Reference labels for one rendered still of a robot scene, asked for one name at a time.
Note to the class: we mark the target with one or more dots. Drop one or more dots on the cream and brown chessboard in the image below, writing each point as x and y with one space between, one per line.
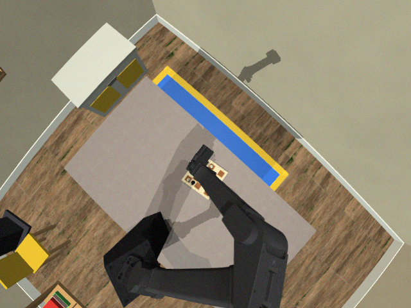
220 173

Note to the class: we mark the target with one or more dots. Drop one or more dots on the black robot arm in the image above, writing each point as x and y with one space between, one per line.
256 278

